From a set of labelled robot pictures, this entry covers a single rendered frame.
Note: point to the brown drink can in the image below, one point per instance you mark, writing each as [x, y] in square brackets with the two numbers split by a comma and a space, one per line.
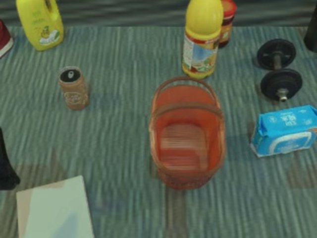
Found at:
[74, 89]

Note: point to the black bottle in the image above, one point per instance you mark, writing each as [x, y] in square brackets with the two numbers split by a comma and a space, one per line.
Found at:
[311, 29]

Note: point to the black dumbbell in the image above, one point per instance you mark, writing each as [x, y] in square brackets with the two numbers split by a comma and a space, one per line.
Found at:
[280, 70]

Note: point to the red jar with label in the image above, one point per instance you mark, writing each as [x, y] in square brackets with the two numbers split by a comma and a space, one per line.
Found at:
[226, 27]

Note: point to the yellow juice bottle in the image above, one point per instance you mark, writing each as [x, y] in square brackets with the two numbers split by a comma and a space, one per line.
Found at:
[201, 47]

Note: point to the blue wet wipes pack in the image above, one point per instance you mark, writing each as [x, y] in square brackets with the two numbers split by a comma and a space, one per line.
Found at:
[284, 132]

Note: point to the red and white shoe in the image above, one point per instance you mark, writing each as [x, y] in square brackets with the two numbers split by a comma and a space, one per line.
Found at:
[3, 39]

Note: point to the orange plastic basket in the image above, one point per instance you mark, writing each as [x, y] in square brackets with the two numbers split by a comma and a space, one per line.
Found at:
[187, 143]

